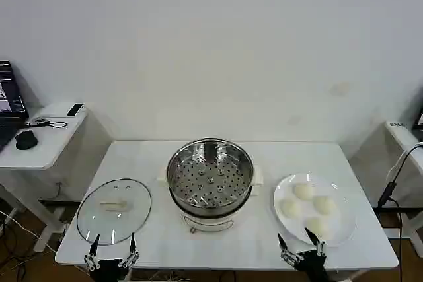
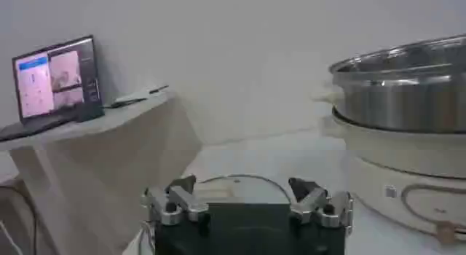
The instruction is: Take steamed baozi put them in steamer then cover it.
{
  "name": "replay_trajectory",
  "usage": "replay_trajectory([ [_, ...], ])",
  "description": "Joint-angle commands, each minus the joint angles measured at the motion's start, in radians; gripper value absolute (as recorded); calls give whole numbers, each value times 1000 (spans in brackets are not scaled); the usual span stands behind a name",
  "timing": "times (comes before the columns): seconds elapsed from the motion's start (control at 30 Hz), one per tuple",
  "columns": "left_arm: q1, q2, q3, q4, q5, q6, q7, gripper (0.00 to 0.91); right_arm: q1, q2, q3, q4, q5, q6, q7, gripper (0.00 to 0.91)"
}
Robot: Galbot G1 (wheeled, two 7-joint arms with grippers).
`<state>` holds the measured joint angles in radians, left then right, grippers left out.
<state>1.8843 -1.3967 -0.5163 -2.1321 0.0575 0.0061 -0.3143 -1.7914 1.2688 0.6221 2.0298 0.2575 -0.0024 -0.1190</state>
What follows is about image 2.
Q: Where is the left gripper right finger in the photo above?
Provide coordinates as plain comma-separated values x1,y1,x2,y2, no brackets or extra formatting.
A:
288,176,355,229

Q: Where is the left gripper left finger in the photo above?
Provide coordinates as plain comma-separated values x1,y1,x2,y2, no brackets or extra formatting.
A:
143,174,211,227

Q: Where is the round glass lid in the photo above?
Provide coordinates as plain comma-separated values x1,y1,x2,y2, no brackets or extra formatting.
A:
198,173,293,205

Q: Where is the white side desk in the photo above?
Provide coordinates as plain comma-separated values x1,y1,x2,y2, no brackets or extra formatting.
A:
0,90,203,255

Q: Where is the white electric cooker base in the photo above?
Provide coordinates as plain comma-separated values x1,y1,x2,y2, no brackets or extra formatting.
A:
319,107,466,243

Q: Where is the small white black device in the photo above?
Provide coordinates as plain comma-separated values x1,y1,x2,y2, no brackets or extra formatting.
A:
110,84,170,107

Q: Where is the steel steamer pot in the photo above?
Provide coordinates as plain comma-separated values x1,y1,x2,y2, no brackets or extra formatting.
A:
312,34,466,134

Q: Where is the black open laptop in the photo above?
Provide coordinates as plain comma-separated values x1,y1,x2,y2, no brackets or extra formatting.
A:
0,34,106,144

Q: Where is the black floor cable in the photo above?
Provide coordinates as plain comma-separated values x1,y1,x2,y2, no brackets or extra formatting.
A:
0,184,39,255

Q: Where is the white floor cable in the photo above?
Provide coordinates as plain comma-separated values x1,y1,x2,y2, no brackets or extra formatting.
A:
0,219,23,255

